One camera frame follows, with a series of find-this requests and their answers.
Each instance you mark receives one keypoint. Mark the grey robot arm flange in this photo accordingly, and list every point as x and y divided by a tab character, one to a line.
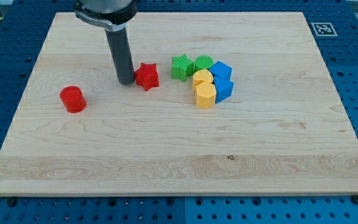
111	15

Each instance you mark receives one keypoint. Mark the light wooden board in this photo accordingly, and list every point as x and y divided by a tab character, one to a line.
283	131

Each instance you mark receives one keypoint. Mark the yellow hexagon block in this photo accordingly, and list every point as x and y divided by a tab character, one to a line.
205	95

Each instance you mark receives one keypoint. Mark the yellow heart block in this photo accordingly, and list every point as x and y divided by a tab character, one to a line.
201	76

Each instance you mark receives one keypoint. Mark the green star block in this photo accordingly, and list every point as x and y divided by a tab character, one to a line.
182	67

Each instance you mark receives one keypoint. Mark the red star block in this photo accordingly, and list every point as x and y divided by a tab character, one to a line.
147	76

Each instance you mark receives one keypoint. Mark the lower blue cube block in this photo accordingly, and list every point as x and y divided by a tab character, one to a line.
223	88

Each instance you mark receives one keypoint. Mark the blue cube block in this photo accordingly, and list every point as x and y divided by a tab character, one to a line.
220	69
223	88

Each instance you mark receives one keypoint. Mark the green cylinder block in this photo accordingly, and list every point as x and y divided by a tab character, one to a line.
203	62

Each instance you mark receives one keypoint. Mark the upper blue cube block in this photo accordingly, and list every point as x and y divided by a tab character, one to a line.
220	69

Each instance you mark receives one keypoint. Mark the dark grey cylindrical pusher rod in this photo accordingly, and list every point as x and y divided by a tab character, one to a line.
121	56

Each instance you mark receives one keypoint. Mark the red cylinder block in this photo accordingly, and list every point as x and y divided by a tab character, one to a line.
73	99

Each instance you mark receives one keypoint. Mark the white fiducial marker tag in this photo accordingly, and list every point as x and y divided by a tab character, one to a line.
324	29

